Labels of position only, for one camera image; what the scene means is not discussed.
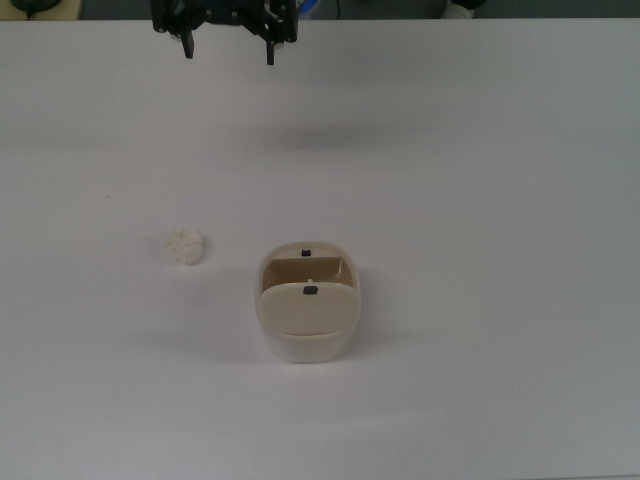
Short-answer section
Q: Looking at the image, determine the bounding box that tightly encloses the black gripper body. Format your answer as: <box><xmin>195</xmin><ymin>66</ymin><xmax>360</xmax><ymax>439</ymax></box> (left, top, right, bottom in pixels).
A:
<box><xmin>192</xmin><ymin>0</ymin><xmax>266</xmax><ymax>26</ymax></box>

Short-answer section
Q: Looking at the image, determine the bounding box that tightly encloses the white paper trash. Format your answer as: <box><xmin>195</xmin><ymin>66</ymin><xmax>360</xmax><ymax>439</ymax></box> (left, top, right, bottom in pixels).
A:
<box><xmin>163</xmin><ymin>227</ymin><xmax>206</xmax><ymax>267</ymax></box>

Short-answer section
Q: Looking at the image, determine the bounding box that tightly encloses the small cream bin with lid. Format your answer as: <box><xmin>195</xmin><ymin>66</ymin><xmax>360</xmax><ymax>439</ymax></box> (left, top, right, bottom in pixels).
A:
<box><xmin>255</xmin><ymin>241</ymin><xmax>362</xmax><ymax>365</ymax></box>

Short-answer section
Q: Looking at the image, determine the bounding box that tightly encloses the pale wooden desk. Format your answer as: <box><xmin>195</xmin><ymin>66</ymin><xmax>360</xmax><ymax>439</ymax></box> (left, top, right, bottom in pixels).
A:
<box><xmin>0</xmin><ymin>0</ymin><xmax>82</xmax><ymax>22</ymax></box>

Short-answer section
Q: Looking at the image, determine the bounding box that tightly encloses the black rounded object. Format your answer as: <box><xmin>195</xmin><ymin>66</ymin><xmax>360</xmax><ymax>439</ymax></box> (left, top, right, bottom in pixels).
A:
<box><xmin>10</xmin><ymin>0</ymin><xmax>61</xmax><ymax>14</ymax></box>

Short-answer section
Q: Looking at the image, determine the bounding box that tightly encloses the white rounded object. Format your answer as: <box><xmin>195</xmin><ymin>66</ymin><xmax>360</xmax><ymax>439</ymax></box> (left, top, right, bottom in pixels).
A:
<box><xmin>442</xmin><ymin>0</ymin><xmax>482</xmax><ymax>20</ymax></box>

